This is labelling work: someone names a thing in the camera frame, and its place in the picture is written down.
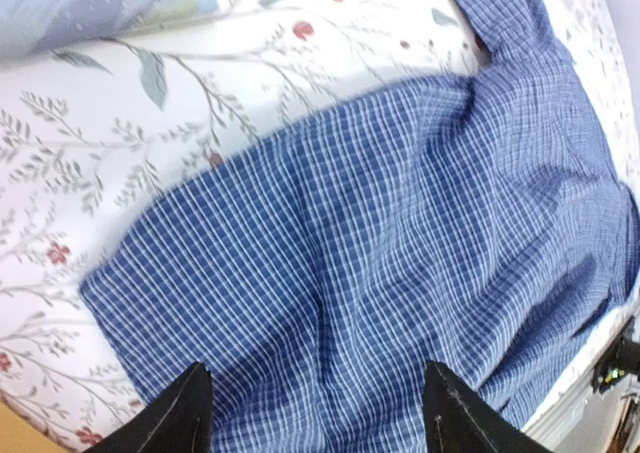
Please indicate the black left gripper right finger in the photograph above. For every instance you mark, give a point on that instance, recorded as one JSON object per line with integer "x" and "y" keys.
{"x": 457, "y": 420}

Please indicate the light blue t-shirt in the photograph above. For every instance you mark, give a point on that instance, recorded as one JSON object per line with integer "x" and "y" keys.
{"x": 30, "y": 26}

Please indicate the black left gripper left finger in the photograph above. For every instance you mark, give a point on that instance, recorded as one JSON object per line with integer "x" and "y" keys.
{"x": 179, "y": 420}

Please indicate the blue checkered shirt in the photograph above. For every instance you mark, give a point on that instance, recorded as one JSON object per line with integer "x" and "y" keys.
{"x": 476, "y": 221}

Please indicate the floral patterned table cloth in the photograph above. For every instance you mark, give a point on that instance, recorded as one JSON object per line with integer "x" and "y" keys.
{"x": 93, "y": 135}

